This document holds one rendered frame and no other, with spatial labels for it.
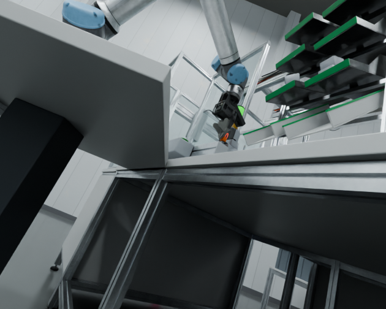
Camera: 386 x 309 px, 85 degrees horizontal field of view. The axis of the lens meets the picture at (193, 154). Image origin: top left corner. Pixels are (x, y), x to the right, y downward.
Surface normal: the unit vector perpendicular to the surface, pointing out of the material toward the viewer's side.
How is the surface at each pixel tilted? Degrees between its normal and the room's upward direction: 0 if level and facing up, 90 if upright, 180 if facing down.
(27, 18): 90
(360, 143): 90
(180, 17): 90
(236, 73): 130
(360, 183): 90
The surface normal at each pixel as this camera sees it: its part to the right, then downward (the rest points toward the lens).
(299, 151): -0.77, -0.47
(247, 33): 0.12, -0.29
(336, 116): 0.40, -0.15
